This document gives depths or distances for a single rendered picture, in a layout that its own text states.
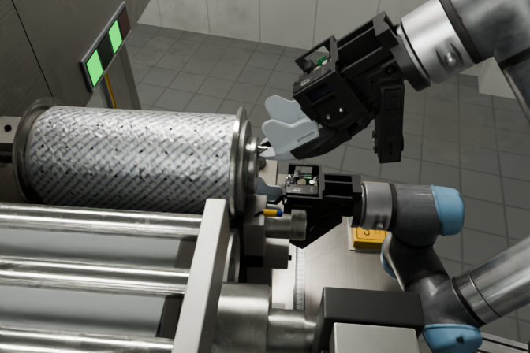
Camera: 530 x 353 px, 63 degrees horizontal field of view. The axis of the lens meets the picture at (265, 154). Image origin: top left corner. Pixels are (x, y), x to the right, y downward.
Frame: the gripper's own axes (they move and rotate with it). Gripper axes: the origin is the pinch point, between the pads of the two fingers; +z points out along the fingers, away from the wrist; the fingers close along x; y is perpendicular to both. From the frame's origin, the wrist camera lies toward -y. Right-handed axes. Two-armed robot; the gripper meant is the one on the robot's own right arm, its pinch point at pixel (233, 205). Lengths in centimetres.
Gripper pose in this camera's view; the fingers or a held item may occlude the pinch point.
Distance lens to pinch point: 72.0
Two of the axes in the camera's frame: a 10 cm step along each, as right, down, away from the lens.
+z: -10.0, -0.6, 0.6
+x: -0.8, 6.9, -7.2
